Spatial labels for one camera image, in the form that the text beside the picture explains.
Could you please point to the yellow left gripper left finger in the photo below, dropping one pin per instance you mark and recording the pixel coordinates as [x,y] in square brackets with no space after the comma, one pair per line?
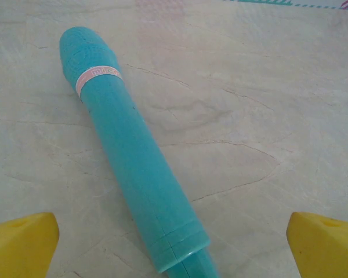
[20,249]

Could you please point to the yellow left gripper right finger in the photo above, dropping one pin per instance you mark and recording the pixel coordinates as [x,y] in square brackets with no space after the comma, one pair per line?
[327,252]

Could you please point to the teal toy microphone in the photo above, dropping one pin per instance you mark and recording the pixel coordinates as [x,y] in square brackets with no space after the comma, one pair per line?
[127,144]

